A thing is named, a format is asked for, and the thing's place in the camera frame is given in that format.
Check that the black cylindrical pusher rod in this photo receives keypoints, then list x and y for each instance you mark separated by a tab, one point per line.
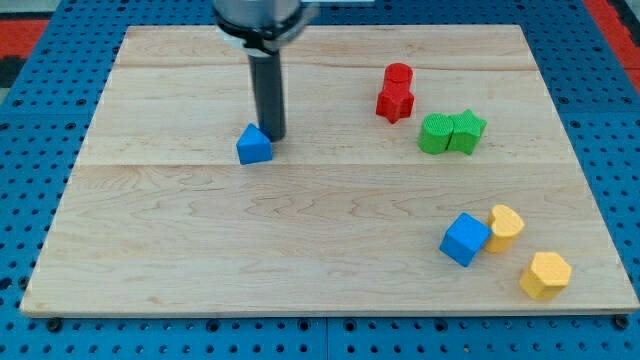
268	92

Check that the blue triangle block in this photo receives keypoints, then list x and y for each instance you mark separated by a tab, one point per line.
253	146

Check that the blue cube block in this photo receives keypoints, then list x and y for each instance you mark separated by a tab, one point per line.
464	239

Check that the red star block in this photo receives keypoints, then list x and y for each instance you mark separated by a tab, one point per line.
395	101

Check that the red cylinder block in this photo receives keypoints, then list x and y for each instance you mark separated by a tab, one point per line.
397	78

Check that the green cylinder block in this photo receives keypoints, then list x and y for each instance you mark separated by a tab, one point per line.
435	134

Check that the light wooden board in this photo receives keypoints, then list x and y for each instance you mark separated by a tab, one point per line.
159	218

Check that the green star block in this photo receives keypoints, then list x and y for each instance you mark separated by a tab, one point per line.
468	129

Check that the yellow heart block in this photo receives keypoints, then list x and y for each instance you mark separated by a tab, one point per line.
506	225

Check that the yellow hexagon block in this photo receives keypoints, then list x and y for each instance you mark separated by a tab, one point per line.
546	275

